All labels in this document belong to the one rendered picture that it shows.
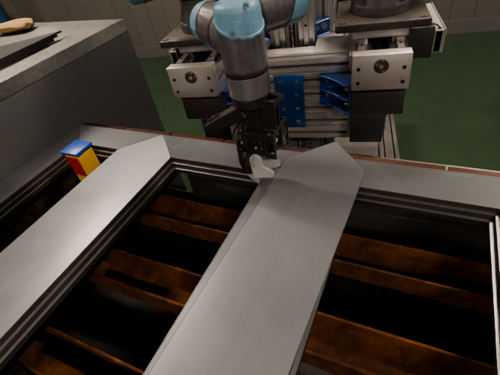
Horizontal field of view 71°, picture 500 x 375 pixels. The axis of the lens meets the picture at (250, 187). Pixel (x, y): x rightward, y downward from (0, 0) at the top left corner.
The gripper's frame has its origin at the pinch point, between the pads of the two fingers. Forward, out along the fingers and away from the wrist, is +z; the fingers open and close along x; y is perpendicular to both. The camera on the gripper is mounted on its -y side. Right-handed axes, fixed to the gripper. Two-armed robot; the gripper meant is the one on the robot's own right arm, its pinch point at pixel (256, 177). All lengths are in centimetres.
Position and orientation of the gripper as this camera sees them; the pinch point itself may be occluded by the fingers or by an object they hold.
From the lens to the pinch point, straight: 76.3
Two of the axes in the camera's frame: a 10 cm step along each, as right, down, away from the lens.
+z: 1.5, 7.4, 6.5
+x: 4.1, -6.5, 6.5
